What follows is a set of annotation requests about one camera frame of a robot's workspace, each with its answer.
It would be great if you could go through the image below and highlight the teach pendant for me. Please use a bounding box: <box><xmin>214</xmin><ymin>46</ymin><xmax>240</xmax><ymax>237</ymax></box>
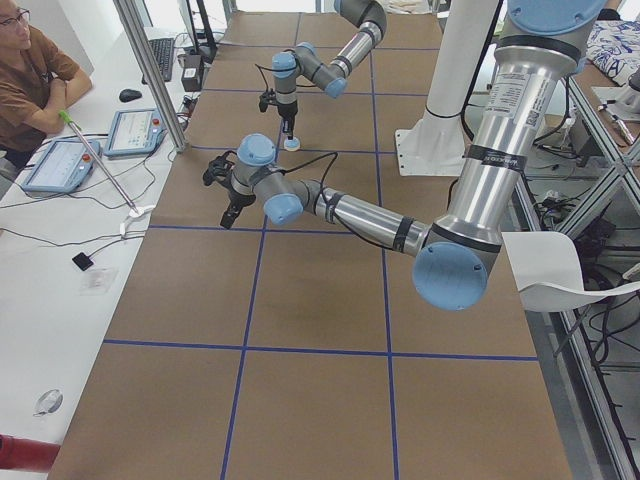
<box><xmin>21</xmin><ymin>139</ymin><xmax>94</xmax><ymax>194</ymax></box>
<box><xmin>104</xmin><ymin>109</ymin><xmax>166</xmax><ymax>158</ymax></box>

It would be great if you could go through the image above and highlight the red cylinder object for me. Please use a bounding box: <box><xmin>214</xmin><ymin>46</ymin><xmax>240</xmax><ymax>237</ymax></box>
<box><xmin>0</xmin><ymin>434</ymin><xmax>61</xmax><ymax>473</ymax></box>

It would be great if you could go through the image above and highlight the seated person brown shirt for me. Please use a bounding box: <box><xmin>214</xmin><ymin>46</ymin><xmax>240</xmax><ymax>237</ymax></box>
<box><xmin>1</xmin><ymin>1</ymin><xmax>92</xmax><ymax>177</ymax></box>

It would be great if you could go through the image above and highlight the teach pendant near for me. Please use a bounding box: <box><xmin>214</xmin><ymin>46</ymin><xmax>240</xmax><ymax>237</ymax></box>
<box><xmin>21</xmin><ymin>139</ymin><xmax>94</xmax><ymax>194</ymax></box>

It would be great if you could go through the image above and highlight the black box on desk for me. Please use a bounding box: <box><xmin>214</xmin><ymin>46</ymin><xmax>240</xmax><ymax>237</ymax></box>
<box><xmin>181</xmin><ymin>55</ymin><xmax>204</xmax><ymax>92</ymax></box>

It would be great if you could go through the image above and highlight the teach pendant far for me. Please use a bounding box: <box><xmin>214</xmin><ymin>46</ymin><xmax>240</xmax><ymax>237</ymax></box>
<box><xmin>104</xmin><ymin>109</ymin><xmax>166</xmax><ymax>158</ymax></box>

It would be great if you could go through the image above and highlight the metal rod green handle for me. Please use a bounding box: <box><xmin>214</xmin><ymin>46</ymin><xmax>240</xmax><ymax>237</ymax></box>
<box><xmin>58</xmin><ymin>110</ymin><xmax>139</xmax><ymax>214</ymax></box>

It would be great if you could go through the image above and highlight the clear tape roll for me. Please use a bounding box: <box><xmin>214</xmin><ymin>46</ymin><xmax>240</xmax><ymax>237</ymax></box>
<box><xmin>33</xmin><ymin>389</ymin><xmax>64</xmax><ymax>417</ymax></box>

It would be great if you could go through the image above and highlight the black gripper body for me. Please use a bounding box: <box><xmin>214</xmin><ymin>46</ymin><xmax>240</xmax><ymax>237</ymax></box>
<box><xmin>223</xmin><ymin>175</ymin><xmax>256</xmax><ymax>218</ymax></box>
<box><xmin>277</xmin><ymin>101</ymin><xmax>298</xmax><ymax>125</ymax></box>

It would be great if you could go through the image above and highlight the black computer mouse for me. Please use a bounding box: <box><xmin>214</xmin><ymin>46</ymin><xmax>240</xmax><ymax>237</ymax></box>
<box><xmin>119</xmin><ymin>89</ymin><xmax>142</xmax><ymax>103</ymax></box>

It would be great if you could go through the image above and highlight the aluminium frame post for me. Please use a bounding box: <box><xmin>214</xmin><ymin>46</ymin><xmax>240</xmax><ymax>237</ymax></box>
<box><xmin>113</xmin><ymin>0</ymin><xmax>187</xmax><ymax>153</ymax></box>

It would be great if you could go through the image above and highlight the black keyboard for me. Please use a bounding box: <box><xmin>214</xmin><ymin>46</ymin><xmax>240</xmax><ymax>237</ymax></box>
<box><xmin>148</xmin><ymin>38</ymin><xmax>175</xmax><ymax>82</ymax></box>

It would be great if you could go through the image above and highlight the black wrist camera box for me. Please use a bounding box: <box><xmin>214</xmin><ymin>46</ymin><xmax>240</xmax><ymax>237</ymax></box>
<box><xmin>202</xmin><ymin>151</ymin><xmax>235</xmax><ymax>188</ymax></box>
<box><xmin>258</xmin><ymin>89</ymin><xmax>278</xmax><ymax>113</ymax></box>

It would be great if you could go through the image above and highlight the small black square device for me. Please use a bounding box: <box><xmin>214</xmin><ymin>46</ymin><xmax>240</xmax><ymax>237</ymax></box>
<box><xmin>72</xmin><ymin>252</ymin><xmax>94</xmax><ymax>271</ymax></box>

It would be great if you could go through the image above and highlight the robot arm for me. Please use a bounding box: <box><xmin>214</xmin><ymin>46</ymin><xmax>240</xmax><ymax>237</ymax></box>
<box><xmin>259</xmin><ymin>1</ymin><xmax>387</xmax><ymax>151</ymax></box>
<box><xmin>221</xmin><ymin>1</ymin><xmax>602</xmax><ymax>311</ymax></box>

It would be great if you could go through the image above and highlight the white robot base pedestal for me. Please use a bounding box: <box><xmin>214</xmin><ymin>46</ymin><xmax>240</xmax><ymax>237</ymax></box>
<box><xmin>395</xmin><ymin>0</ymin><xmax>502</xmax><ymax>176</ymax></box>

